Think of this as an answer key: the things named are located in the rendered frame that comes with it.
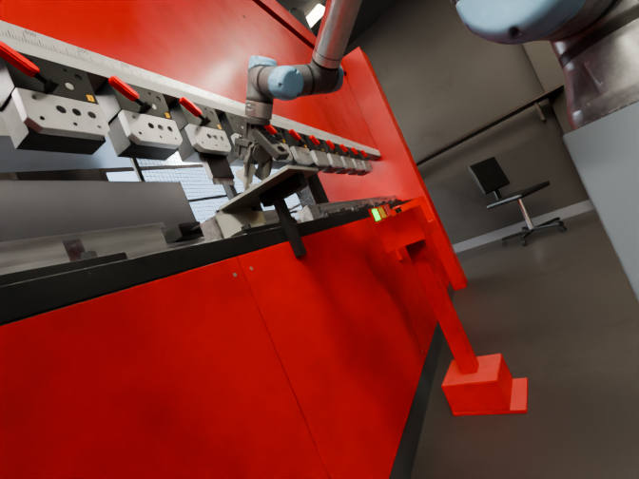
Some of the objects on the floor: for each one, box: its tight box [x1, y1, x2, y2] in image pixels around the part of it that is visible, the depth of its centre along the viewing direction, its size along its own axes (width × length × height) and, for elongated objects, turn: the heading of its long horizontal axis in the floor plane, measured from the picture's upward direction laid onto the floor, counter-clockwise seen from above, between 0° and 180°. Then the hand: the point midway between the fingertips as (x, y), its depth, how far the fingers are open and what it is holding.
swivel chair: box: [468, 157, 567, 247], centre depth 358 cm, size 64×64×100 cm
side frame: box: [317, 47, 467, 291], centre depth 316 cm, size 25×85×230 cm, turn 158°
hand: (256, 189), depth 99 cm, fingers open, 5 cm apart
